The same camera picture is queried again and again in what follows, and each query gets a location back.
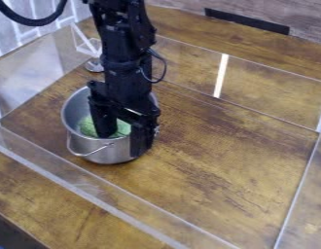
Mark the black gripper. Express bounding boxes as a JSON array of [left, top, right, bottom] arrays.
[[87, 61, 160, 158]]

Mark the green bumpy toy vegetable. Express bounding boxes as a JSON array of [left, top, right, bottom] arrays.
[[77, 115, 131, 138]]

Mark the silver metal pot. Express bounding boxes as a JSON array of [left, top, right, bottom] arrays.
[[60, 85, 160, 165]]

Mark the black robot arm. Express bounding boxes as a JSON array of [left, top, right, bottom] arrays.
[[83, 0, 160, 158]]

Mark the red handled metal spatula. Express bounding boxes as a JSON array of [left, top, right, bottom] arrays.
[[84, 58, 104, 73]]

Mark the clear acrylic corner bracket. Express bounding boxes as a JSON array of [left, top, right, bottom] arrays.
[[69, 23, 101, 58]]

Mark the clear acrylic barrier wall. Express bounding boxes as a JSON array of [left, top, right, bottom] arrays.
[[0, 30, 321, 249]]

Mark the black cable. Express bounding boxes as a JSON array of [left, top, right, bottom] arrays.
[[0, 0, 68, 27]]

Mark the black wall strip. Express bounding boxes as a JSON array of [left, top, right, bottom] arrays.
[[204, 8, 290, 35]]

